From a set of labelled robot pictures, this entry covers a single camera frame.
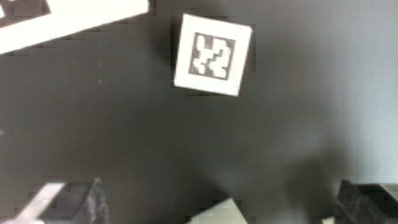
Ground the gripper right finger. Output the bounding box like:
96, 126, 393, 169
335, 180, 398, 224

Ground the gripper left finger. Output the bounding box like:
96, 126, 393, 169
11, 178, 111, 224

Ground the white chair leg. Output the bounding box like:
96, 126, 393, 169
175, 14, 253, 96
185, 198, 249, 224

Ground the white chair back frame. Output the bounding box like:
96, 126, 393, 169
0, 0, 150, 55

